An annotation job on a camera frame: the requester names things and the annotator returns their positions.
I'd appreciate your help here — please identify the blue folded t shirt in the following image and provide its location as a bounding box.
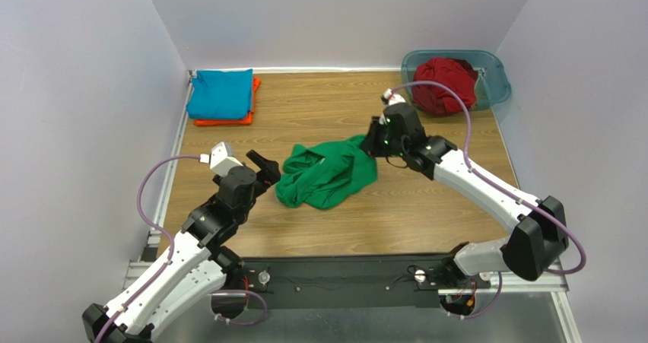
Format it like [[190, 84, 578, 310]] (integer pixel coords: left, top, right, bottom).
[[186, 68, 253, 120]]

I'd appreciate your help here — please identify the teal plastic basket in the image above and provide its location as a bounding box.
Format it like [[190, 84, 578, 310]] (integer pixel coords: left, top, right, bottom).
[[401, 49, 511, 110]]

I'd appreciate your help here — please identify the orange folded t shirt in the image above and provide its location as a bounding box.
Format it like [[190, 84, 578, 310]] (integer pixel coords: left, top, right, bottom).
[[192, 76, 262, 127]]

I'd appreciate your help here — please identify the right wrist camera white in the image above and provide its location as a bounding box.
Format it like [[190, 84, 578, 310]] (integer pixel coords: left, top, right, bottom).
[[380, 89, 406, 107]]

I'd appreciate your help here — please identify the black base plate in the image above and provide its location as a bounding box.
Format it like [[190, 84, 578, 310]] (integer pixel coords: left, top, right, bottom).
[[224, 252, 491, 310]]

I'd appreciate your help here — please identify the purple cable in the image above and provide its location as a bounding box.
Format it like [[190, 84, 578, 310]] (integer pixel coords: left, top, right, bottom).
[[94, 154, 268, 343], [387, 81, 588, 320]]

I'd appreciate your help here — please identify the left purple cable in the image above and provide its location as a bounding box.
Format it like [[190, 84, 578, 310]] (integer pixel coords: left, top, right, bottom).
[[94, 154, 268, 343]]

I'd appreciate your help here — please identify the green t shirt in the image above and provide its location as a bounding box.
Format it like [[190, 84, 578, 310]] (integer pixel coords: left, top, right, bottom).
[[275, 135, 378, 210]]

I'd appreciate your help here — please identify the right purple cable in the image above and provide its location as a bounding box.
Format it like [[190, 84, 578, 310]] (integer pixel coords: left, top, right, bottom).
[[387, 81, 588, 320]]

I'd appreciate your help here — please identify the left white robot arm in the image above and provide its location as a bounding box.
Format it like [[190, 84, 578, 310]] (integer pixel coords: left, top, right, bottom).
[[82, 143, 281, 342]]

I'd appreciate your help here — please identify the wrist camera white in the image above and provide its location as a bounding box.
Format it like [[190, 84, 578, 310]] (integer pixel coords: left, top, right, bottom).
[[199, 141, 243, 176], [380, 89, 406, 107]]

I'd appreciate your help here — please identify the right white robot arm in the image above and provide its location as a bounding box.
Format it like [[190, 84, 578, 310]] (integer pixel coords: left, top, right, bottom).
[[361, 103, 569, 287]]

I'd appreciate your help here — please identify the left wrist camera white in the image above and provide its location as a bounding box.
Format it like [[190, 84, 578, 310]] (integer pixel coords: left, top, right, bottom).
[[199, 141, 243, 176]]

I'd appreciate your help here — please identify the red t shirt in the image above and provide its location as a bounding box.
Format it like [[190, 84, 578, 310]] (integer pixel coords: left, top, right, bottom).
[[411, 57, 478, 116]]

